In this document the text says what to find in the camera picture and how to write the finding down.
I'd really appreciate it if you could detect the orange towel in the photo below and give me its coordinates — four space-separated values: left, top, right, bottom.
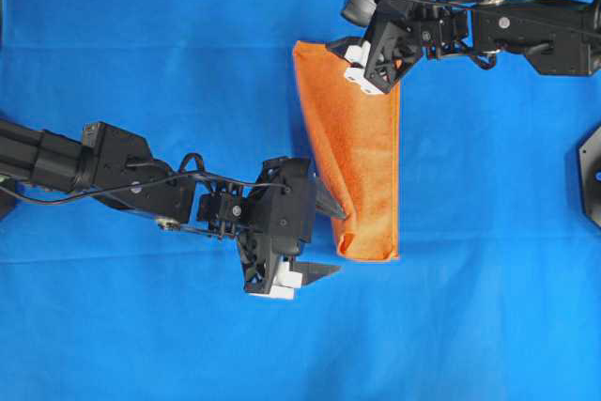
292 41 400 262

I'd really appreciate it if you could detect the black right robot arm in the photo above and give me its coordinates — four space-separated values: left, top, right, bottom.
326 0 600 95

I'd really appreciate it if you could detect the blue table cloth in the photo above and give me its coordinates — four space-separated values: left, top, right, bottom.
1 0 600 400

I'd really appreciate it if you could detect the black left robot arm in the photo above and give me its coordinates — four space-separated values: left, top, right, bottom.
1 120 345 300

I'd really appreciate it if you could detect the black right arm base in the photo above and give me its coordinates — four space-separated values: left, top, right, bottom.
577 125 601 228

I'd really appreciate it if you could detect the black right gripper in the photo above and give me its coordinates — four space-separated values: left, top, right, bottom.
326 13 423 95

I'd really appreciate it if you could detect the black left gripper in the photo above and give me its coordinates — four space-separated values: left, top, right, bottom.
237 158 347 300

